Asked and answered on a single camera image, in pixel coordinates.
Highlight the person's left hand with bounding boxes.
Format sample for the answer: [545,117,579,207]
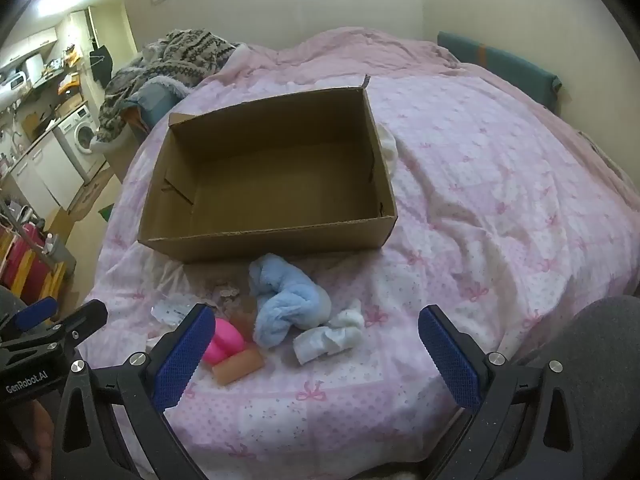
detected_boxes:
[0,402,57,480]

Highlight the beige lace-trimmed cloth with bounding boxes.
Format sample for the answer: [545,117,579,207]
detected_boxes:
[182,259,258,322]

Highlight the black hanging garment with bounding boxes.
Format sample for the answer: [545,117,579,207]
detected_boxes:
[89,44,116,87]

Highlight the white kitchen cabinet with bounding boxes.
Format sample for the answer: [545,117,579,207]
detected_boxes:
[9,135,82,212]

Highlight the teal headboard cushion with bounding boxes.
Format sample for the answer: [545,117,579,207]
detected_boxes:
[437,30,562,112]

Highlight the person's grey trouser leg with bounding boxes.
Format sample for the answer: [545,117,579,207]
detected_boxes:
[517,295,640,480]

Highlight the white cloth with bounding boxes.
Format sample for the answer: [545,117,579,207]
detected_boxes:
[377,122,399,172]

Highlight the white washing machine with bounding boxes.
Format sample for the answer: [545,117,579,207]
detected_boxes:
[52,104,108,182]

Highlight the pink squishy toy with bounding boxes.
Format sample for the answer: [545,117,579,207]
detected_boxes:
[202,317,247,365]

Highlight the white sock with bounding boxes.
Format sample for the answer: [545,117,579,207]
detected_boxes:
[292,299,366,366]

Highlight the red and yellow rack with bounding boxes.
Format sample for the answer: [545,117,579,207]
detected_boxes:
[0,220,69,302]

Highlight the brown cardboard box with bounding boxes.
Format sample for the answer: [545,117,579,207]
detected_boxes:
[137,74,399,264]

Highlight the patterned knit blanket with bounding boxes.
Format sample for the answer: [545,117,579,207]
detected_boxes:
[94,30,240,150]

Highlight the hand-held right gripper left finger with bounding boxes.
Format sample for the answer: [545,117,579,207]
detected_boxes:
[50,304,217,480]

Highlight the tan wooden bedside cabinet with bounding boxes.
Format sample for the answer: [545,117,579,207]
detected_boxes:
[107,110,153,186]

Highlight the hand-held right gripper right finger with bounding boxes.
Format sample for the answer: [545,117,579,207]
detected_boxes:
[418,304,596,480]

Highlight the white lace scrap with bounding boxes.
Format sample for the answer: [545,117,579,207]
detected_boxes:
[212,282,244,302]

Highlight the light blue plush toy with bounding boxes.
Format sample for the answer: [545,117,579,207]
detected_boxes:
[248,253,333,350]

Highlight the pink patterned bed quilt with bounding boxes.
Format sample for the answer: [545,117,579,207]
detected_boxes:
[75,26,640,480]

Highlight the white plastic wrapper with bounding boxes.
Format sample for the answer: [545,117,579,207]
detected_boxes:
[151,300,201,328]

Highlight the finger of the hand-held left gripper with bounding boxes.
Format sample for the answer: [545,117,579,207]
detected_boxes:
[12,296,58,332]
[47,300,109,357]

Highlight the white microwave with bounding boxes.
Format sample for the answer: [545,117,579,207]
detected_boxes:
[0,71,29,93]

